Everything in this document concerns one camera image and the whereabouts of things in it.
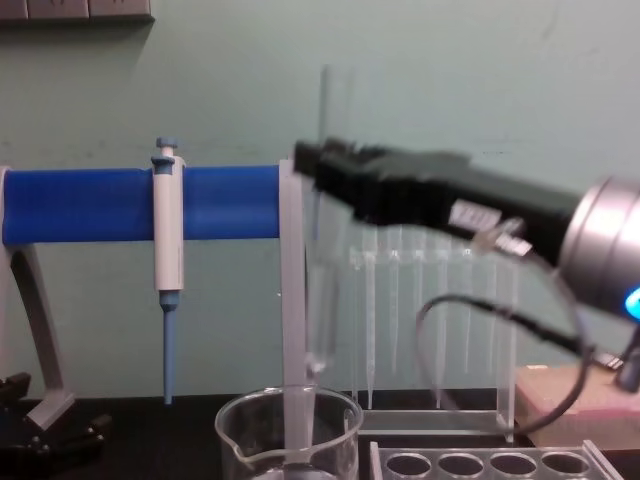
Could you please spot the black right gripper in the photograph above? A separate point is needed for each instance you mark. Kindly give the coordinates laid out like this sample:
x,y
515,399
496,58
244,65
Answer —
x,y
440,190

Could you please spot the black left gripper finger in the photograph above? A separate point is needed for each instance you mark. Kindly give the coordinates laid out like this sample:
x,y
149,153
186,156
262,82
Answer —
x,y
14,387
65,434

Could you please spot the clear glass tube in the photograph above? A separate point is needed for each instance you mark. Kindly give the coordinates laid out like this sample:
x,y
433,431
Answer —
x,y
325,280

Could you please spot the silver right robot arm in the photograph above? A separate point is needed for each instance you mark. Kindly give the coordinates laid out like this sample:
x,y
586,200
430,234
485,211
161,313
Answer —
x,y
607,235

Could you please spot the clear plastic dropper pipette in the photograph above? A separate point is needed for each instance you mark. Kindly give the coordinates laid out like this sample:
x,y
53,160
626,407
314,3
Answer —
x,y
441,320
394,310
370,320

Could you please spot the white and blue pipette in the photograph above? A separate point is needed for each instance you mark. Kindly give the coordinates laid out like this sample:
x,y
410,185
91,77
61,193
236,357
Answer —
x,y
168,235

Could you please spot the blue and grey pipette stand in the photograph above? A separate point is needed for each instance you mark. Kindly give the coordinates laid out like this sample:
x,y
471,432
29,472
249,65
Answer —
x,y
75,205

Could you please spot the clear glass beaker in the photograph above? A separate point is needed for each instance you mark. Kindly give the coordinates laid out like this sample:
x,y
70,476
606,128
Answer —
x,y
270,435

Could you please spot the clear acrylic pipette rack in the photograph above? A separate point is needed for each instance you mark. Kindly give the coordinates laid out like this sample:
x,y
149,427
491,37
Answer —
x,y
505,350

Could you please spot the clear test tube rack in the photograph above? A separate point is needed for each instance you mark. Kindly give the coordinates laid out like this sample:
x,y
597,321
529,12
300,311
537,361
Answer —
x,y
475,462

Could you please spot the pale pink box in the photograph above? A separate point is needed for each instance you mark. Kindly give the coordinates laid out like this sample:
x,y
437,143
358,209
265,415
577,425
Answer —
x,y
565,405

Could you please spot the grey wall socket panel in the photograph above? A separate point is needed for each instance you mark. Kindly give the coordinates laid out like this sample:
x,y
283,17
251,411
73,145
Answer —
x,y
75,9

